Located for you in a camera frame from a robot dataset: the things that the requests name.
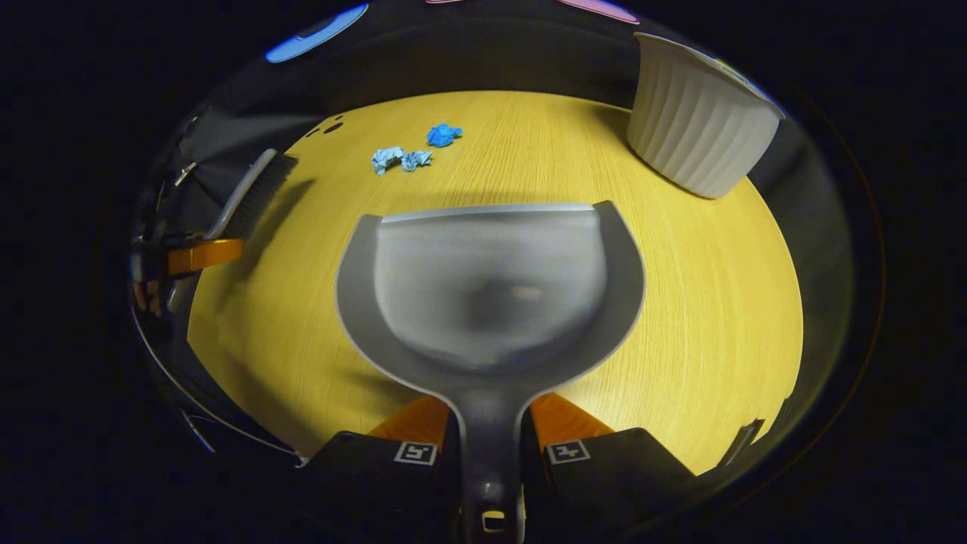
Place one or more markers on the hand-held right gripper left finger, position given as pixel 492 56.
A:
pixel 378 483

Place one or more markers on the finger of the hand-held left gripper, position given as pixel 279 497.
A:
pixel 204 255
pixel 147 296

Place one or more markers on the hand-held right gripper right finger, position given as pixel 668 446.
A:
pixel 604 483

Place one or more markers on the small grey broom black bristles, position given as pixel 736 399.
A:
pixel 253 189

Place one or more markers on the large light blue paper scrap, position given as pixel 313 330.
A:
pixel 387 159

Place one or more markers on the grey plastic dustpan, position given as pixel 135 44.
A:
pixel 491 287

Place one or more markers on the small light blue paper scrap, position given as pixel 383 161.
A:
pixel 416 159

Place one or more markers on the dark blue paper scrap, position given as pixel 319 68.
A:
pixel 444 134

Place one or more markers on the grey ribbed garbage bin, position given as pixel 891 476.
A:
pixel 695 128

